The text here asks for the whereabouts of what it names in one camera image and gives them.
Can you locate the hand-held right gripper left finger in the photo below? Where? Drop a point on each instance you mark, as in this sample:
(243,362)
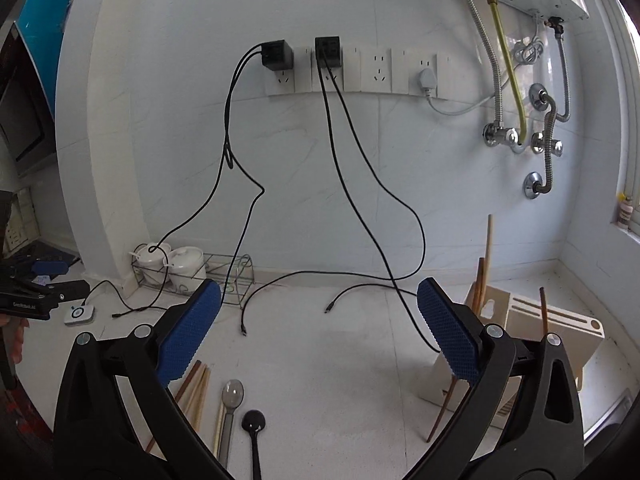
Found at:
(192,330)

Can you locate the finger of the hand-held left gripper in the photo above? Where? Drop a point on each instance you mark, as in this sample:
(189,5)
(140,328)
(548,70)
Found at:
(50,267)
(70,291)

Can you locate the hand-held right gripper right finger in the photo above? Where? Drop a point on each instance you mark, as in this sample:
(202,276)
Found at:
(447,332)

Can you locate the brown wooden chopstick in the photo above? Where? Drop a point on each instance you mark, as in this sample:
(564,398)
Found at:
(190,377)
(543,310)
(480,285)

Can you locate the silver metal spoon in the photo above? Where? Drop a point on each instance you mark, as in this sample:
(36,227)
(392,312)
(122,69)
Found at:
(233,392)

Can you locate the cream plastic utensil holder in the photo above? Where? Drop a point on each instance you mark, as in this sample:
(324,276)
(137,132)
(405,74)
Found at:
(585,350)

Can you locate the person's left hand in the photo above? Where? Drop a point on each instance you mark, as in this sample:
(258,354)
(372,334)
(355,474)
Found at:
(16,340)

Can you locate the small white charging pad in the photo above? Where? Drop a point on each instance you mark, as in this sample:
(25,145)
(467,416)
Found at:
(80,313)

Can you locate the white lidded ceramic jar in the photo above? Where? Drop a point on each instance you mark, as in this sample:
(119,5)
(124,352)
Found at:
(189,265)
(150,265)

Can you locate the black spoon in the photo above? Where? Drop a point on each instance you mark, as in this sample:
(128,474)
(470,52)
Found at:
(254,421)

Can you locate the stainless steel sink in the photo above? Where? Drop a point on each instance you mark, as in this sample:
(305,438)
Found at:
(610,417)

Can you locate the chrome angle valve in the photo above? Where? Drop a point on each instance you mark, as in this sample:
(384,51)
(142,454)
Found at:
(500,136)
(547,144)

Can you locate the small brown-capped bottle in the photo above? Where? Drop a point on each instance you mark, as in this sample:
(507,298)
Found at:
(626,212)

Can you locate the blue range hood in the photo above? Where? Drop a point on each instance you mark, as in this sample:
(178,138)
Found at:
(45,40)

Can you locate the white framed window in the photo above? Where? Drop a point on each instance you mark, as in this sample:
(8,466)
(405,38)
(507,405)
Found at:
(622,110)

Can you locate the black plug-in charger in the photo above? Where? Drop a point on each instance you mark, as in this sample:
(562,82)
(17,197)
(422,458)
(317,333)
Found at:
(277,56)
(328,51)

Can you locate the black heater valve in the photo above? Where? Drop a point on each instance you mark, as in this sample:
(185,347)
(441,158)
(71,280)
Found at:
(556,26)

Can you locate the chrome wall flange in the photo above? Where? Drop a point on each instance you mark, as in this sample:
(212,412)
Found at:
(536,95)
(531,185)

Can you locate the white wall socket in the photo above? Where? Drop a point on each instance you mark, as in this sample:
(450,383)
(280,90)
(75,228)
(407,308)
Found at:
(444,75)
(285,82)
(352,70)
(377,70)

